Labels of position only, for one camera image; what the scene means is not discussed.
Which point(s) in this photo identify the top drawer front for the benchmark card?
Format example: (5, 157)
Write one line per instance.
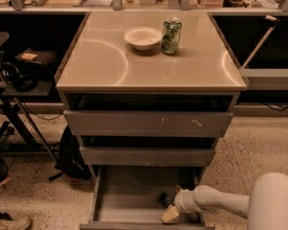
(147, 123)

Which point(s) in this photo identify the grey drawer cabinet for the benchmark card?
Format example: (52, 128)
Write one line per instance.
(105, 73)

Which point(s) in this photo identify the black headphones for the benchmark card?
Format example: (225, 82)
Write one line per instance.
(20, 82)

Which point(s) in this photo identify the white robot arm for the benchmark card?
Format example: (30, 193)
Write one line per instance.
(265, 208)

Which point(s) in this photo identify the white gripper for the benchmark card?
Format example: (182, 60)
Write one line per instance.
(182, 200)

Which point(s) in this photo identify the brown shoe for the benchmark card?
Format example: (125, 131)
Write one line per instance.
(7, 223)

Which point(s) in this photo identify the stick with white tip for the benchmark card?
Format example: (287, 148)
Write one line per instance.
(274, 22)

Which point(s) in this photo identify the green soda can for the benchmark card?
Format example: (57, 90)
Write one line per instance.
(171, 35)

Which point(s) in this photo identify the white bowl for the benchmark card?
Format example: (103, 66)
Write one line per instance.
(143, 38)

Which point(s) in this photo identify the dark blue rxbar wrapper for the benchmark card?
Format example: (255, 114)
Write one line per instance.
(166, 200)

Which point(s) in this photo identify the open bottom drawer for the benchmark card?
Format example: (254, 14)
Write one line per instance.
(126, 198)

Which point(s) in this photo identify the black box with label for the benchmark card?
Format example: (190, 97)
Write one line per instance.
(38, 57)

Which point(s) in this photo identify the middle drawer front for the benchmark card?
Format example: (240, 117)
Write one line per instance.
(147, 157)

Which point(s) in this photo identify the black backpack on floor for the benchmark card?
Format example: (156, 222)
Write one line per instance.
(71, 162)

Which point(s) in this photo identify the black tripod stand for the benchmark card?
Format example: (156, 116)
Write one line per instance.
(12, 115)

